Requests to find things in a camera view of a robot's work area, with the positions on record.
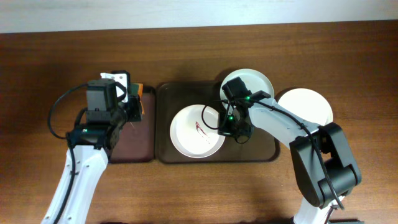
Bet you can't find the green and orange sponge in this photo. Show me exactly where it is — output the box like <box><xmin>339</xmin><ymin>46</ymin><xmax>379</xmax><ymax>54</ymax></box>
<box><xmin>130</xmin><ymin>83</ymin><xmax>145</xmax><ymax>114</ymax></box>

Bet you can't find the white plate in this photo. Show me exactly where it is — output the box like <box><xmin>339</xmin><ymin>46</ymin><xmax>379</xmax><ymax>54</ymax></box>
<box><xmin>170</xmin><ymin>105</ymin><xmax>225</xmax><ymax>159</ymax></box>
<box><xmin>221</xmin><ymin>68</ymin><xmax>274</xmax><ymax>99</ymax></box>
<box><xmin>276</xmin><ymin>88</ymin><xmax>333</xmax><ymax>126</ymax></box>

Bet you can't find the white plate front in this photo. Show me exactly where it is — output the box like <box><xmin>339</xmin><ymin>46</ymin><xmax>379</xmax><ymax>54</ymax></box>
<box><xmin>276</xmin><ymin>88</ymin><xmax>333</xmax><ymax>126</ymax></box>

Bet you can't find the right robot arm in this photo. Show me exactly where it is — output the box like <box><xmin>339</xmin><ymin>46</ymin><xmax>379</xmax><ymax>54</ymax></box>
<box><xmin>217</xmin><ymin>77</ymin><xmax>362</xmax><ymax>223</ymax></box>

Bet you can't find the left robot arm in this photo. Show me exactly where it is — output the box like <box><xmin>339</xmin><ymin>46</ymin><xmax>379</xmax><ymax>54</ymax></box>
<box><xmin>42</xmin><ymin>78</ymin><xmax>143</xmax><ymax>223</ymax></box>

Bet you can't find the black small sponge tray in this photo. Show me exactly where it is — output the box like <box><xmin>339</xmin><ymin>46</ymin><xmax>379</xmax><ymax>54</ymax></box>
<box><xmin>109</xmin><ymin>86</ymin><xmax>156</xmax><ymax>164</ymax></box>

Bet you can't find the large brown serving tray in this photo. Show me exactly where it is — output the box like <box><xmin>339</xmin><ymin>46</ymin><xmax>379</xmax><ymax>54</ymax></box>
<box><xmin>155</xmin><ymin>81</ymin><xmax>280</xmax><ymax>164</ymax></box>

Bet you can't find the right black cable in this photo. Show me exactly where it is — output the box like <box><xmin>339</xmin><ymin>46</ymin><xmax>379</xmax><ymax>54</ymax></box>
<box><xmin>201</xmin><ymin>98</ymin><xmax>345</xmax><ymax>211</ymax></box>

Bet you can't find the black cable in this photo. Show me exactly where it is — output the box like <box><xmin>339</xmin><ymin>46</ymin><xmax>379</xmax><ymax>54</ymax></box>
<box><xmin>47</xmin><ymin>82</ymin><xmax>90</xmax><ymax>224</ymax></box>
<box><xmin>201</xmin><ymin>98</ymin><xmax>345</xmax><ymax>211</ymax></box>

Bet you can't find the left black cable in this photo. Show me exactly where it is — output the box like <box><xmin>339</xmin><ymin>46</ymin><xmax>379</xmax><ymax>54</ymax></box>
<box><xmin>47</xmin><ymin>82</ymin><xmax>90</xmax><ymax>224</ymax></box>

